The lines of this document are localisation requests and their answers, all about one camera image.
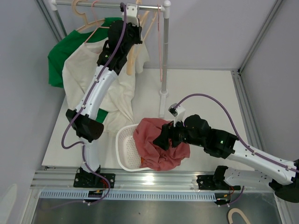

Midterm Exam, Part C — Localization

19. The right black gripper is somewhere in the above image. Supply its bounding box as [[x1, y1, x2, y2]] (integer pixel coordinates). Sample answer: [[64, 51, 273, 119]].
[[153, 116, 205, 151]]

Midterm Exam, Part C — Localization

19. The pink t shirt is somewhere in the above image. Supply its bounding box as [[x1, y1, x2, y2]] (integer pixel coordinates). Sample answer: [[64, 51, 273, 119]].
[[133, 118, 191, 171]]

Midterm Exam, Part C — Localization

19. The pink wire hanger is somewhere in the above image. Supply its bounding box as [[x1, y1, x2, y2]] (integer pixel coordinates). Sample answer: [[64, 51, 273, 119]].
[[157, 5, 163, 82], [84, 0, 109, 43]]

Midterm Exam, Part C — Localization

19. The beige wooden hanger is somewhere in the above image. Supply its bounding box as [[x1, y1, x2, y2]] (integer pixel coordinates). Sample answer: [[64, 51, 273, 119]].
[[71, 0, 106, 33], [126, 11, 157, 76]]

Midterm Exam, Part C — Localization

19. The beige t shirt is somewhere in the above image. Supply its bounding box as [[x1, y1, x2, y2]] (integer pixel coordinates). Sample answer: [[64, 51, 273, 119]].
[[63, 43, 136, 135]]

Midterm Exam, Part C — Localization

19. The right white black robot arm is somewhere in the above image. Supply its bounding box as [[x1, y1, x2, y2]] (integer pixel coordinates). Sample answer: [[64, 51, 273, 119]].
[[153, 115, 299, 203]]

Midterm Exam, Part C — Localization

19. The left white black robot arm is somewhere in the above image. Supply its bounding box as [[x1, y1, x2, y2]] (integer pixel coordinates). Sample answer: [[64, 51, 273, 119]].
[[63, 19, 149, 187]]

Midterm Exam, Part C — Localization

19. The green t shirt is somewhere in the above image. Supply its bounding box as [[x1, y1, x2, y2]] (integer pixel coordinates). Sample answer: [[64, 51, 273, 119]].
[[48, 17, 123, 128]]

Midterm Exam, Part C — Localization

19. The beige hanger on floor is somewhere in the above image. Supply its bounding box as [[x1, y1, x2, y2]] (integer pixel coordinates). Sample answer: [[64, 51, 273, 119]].
[[228, 209, 252, 224]]

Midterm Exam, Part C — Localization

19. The white perforated plastic basket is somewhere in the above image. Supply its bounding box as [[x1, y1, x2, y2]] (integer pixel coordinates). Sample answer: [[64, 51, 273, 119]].
[[115, 124, 150, 172]]

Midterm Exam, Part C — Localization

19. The metal clothes rack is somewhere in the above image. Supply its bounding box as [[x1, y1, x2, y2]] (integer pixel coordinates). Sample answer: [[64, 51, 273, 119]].
[[49, 0, 171, 118]]

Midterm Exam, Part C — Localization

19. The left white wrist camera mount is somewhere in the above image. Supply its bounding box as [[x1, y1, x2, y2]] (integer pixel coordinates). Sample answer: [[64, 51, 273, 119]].
[[120, 3, 140, 27]]

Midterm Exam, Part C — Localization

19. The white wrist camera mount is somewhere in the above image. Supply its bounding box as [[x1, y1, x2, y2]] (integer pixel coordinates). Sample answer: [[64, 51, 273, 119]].
[[168, 103, 185, 126], [120, 3, 140, 27]]

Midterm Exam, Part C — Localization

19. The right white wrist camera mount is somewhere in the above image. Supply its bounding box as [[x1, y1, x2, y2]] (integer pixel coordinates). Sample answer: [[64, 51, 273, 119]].
[[168, 103, 185, 126]]

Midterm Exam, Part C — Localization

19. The aluminium rail frame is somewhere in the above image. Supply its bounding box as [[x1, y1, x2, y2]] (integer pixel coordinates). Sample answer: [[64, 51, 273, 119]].
[[29, 169, 285, 191]]

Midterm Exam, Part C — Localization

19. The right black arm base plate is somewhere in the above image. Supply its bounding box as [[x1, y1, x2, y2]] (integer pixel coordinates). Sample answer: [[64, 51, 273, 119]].
[[196, 175, 241, 190]]

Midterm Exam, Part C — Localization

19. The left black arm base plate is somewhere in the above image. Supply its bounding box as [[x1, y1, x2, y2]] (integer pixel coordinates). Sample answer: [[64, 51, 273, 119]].
[[73, 168, 115, 189]]

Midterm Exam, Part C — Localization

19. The white slotted cable duct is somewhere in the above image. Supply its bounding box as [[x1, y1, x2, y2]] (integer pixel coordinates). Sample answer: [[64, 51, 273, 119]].
[[40, 189, 216, 202]]

